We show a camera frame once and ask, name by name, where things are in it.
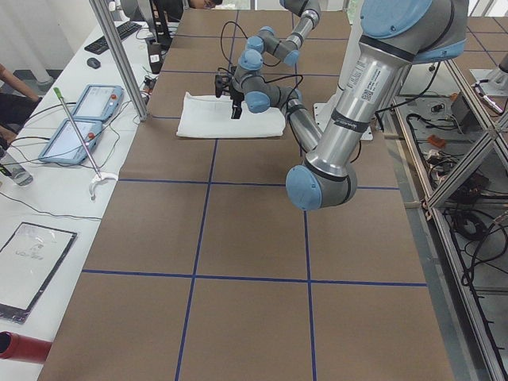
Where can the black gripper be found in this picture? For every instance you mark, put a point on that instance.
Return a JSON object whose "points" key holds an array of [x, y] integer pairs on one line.
{"points": [[236, 97]]}

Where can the white long-sleeve printed shirt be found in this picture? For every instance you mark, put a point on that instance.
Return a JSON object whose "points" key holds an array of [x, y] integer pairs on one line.
{"points": [[208, 117]]}

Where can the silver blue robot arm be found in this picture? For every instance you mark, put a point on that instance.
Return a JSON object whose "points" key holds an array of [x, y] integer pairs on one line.
{"points": [[287, 50], [395, 34]]}

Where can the upper blue teach pendant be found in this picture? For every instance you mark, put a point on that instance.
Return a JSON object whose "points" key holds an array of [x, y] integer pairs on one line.
{"points": [[98, 102]]}

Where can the blue teach pendant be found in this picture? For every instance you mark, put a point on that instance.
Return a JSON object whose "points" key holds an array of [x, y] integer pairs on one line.
{"points": [[98, 102], [65, 147]]}

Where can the black computer mouse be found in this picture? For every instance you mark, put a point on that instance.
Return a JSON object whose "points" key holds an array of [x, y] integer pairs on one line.
{"points": [[94, 63]]}

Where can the lower blue teach pendant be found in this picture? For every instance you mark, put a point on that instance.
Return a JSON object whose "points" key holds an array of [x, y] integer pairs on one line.
{"points": [[65, 147]]}

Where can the clear water bottle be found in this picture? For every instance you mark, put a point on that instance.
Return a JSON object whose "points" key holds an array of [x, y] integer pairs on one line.
{"points": [[13, 170]]}

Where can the black framed paper sheet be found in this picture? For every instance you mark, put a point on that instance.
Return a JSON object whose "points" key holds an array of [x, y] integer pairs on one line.
{"points": [[29, 260]]}

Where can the red cylinder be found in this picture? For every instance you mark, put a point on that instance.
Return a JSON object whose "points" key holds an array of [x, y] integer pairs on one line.
{"points": [[24, 349]]}

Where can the wrist black camera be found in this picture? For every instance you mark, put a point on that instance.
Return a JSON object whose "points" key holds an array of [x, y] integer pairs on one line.
{"points": [[223, 82]]}

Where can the grabber stick with green handle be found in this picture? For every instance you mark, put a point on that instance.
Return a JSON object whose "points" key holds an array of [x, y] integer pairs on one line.
{"points": [[100, 176]]}

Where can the aluminium frame post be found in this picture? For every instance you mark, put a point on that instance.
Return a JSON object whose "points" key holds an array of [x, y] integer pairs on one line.
{"points": [[112, 37]]}

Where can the aluminium truss frame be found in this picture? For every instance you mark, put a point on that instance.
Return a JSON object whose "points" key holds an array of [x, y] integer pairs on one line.
{"points": [[451, 124]]}

